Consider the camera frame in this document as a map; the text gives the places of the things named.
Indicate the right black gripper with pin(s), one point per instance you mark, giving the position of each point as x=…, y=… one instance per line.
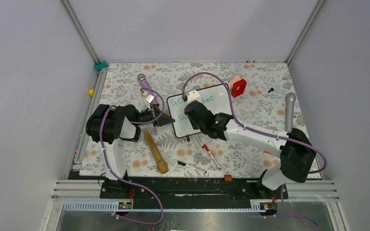
x=196, y=127

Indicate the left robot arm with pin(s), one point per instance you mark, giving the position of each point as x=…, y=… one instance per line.
x=109, y=124

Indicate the silver grey microphone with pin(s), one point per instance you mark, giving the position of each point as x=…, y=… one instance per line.
x=290, y=99

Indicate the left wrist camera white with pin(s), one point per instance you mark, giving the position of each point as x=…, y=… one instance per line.
x=149, y=101

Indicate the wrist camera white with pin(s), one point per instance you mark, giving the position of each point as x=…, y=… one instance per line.
x=149, y=101
x=192, y=96

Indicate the black capped marker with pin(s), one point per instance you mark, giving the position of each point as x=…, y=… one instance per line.
x=192, y=167

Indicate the brown small block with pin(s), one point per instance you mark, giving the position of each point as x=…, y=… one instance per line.
x=228, y=178

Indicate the yellow small cube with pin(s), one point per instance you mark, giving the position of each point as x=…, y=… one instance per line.
x=91, y=92

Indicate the floral patterned mat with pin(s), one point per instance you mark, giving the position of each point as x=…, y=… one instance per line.
x=255, y=106

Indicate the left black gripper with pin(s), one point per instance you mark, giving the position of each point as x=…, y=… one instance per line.
x=165, y=119

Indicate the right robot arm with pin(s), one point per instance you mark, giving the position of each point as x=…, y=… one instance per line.
x=292, y=148

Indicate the blue capped marker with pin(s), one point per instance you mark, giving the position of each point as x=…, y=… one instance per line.
x=199, y=141

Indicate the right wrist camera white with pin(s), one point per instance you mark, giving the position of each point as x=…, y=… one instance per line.
x=192, y=96

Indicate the red square block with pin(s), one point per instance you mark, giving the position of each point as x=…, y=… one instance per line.
x=238, y=87

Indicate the purple glitter microphone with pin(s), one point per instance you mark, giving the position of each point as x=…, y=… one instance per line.
x=145, y=84

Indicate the teal clamp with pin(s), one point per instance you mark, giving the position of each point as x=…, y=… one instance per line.
x=100, y=66

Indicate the red capped marker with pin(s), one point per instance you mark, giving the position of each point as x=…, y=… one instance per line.
x=211, y=156

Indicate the white whiteboard black frame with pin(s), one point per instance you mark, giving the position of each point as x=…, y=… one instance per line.
x=215, y=98

